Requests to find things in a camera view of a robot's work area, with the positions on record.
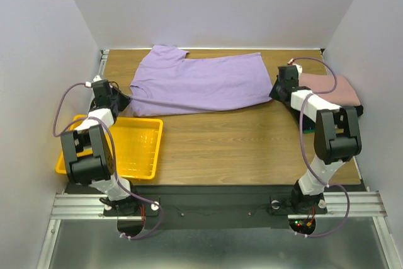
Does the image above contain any pink folded t shirt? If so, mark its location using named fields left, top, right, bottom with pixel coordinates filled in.
left=297, top=73, right=361, bottom=106

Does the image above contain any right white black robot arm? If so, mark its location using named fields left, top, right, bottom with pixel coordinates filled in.
left=270, top=64, right=362, bottom=212

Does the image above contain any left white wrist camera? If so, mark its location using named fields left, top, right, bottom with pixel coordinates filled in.
left=84, top=75, right=104, bottom=88

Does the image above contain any black folded t shirt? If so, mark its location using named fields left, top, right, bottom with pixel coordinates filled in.
left=284, top=103, right=364, bottom=130

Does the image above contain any purple t shirt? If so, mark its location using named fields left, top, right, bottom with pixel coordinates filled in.
left=130, top=45, right=272, bottom=117

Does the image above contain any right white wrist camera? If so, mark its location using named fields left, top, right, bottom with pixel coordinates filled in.
left=287, top=59, right=303, bottom=75

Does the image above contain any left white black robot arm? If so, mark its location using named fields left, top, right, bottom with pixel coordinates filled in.
left=56, top=76, right=140, bottom=216

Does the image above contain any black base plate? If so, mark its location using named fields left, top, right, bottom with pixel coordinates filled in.
left=53, top=183, right=366, bottom=230

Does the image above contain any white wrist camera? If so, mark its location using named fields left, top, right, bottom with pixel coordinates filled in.
left=84, top=75, right=104, bottom=88
left=287, top=59, right=303, bottom=75

